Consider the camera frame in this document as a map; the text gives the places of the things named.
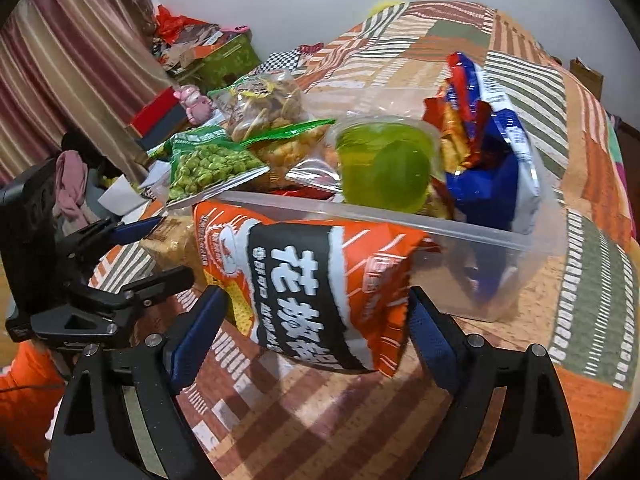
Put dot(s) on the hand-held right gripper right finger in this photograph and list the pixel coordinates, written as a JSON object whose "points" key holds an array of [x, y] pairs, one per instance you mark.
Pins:
{"points": [[430, 340]]}

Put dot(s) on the clear plastic container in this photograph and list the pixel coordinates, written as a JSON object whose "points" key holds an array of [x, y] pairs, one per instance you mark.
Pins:
{"points": [[500, 260]]}

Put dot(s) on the puffed rice snack pack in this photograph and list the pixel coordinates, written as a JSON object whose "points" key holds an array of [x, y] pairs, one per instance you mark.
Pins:
{"points": [[290, 152]]}

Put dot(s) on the red orange chip bag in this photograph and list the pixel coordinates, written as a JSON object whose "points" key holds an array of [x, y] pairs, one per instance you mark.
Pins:
{"points": [[450, 130]]}

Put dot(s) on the brown wooden piece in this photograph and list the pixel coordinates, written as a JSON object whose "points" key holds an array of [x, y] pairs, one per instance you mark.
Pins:
{"points": [[586, 76]]}

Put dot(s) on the red plastic bag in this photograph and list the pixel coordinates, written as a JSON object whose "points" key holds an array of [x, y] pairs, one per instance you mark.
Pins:
{"points": [[175, 22]]}

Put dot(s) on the green box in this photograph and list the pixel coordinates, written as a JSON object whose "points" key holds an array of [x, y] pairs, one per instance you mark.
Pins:
{"points": [[225, 62]]}

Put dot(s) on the pink plush toy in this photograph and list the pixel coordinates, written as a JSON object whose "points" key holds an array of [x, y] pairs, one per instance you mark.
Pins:
{"points": [[195, 105]]}

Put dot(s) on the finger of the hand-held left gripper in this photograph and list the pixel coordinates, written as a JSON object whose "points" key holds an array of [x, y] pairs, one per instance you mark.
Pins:
{"points": [[125, 305], [135, 230]]}

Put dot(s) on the pink cloth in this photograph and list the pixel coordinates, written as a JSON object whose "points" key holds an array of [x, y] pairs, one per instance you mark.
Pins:
{"points": [[72, 185]]}

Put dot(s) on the green peas packet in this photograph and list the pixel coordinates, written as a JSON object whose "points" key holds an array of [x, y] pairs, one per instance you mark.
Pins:
{"points": [[210, 165]]}

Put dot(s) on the patchwork blanket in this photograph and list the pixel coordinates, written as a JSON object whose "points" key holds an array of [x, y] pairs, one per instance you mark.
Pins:
{"points": [[575, 185]]}

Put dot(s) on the clear cookie bag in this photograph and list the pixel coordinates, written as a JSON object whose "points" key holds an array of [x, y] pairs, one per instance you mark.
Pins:
{"points": [[265, 100]]}

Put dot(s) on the orange black snack bag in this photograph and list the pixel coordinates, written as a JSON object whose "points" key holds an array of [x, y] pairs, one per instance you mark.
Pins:
{"points": [[310, 285]]}

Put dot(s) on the red packet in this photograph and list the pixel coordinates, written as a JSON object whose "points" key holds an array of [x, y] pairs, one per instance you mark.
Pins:
{"points": [[305, 192]]}

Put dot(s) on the striped curtain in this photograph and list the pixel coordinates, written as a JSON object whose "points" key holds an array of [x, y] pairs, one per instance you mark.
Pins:
{"points": [[75, 60]]}

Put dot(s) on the blue white chip bag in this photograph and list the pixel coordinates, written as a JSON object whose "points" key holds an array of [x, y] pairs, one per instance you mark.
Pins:
{"points": [[500, 160]]}

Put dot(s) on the yellow cracker pack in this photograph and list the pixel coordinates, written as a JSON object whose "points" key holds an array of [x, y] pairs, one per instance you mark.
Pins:
{"points": [[170, 250]]}

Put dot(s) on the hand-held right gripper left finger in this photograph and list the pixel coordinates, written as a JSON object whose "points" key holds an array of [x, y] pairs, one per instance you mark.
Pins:
{"points": [[200, 330]]}

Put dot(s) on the green jelly cup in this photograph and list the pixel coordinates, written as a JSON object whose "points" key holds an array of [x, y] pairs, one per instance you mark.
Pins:
{"points": [[385, 170]]}

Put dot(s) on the yellow object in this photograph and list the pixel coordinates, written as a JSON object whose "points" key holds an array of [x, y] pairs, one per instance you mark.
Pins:
{"points": [[385, 6]]}

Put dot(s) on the red box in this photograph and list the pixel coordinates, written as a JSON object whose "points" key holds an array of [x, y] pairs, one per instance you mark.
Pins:
{"points": [[160, 112]]}

